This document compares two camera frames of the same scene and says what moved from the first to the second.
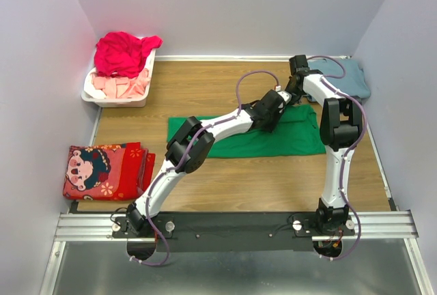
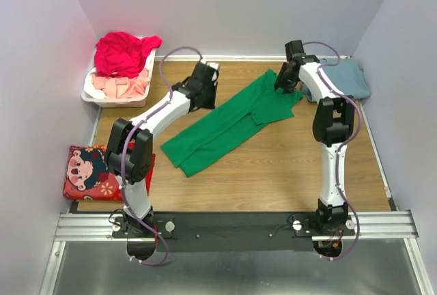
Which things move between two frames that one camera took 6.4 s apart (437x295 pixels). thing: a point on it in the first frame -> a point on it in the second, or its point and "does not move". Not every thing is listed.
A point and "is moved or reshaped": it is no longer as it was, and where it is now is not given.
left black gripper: [270, 128] -> [211, 104]
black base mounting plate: [230, 232] does not move
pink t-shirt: [118, 87] does not move
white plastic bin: [133, 102] does not move
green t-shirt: [298, 132] is moved or reshaped
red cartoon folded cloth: [115, 172] does not move
